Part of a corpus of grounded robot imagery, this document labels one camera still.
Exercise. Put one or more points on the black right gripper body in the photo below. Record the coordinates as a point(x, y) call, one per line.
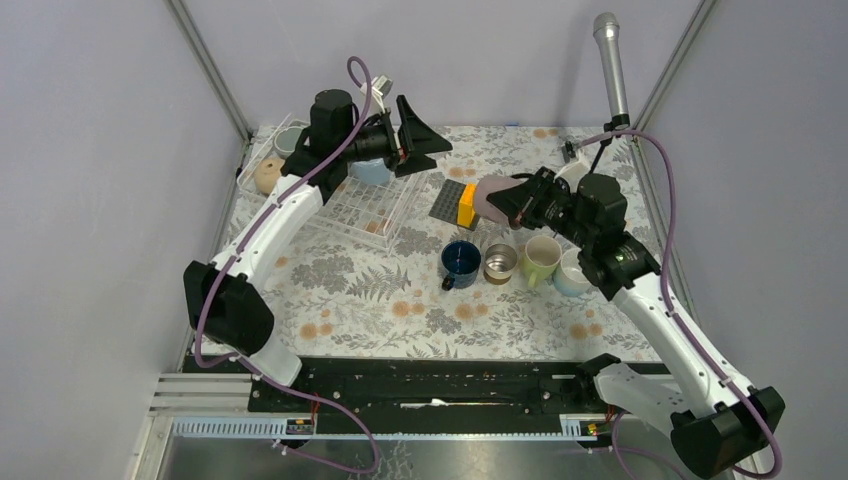
point(550, 205)

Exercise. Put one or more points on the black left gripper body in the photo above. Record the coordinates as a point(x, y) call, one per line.
point(378, 141)

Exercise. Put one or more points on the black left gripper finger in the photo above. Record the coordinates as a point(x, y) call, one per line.
point(415, 137)
point(414, 163)

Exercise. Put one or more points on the light blue cup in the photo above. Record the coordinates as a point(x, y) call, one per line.
point(372, 172)

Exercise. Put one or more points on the mauve pink cup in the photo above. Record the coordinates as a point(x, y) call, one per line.
point(487, 185)

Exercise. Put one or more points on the light green mug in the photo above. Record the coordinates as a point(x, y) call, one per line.
point(539, 260)

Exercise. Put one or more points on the cream brown steel tumbler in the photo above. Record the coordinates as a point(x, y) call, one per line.
point(499, 263)

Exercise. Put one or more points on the dark blue mug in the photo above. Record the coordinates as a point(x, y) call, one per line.
point(460, 262)

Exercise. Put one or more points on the small white cup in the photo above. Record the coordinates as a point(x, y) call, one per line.
point(568, 279)

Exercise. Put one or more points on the beige ceramic teapot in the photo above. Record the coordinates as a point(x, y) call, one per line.
point(267, 173)

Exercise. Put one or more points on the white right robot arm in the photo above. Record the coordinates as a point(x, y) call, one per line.
point(714, 417)

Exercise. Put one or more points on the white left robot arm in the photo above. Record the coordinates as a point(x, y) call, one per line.
point(224, 304)

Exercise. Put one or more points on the yellow lego block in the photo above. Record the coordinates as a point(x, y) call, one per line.
point(467, 216)

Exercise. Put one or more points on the grey lego baseplate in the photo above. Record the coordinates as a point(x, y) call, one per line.
point(446, 206)

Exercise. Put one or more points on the grey ceramic cup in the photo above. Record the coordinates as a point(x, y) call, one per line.
point(285, 140)

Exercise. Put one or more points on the floral table mat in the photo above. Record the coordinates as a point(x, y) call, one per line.
point(333, 297)

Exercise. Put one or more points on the silver microphone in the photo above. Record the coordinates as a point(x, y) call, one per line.
point(606, 33)

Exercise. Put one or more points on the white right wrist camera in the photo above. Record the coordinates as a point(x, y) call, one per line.
point(577, 165)

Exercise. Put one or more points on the white wire dish rack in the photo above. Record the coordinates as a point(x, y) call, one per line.
point(370, 215)

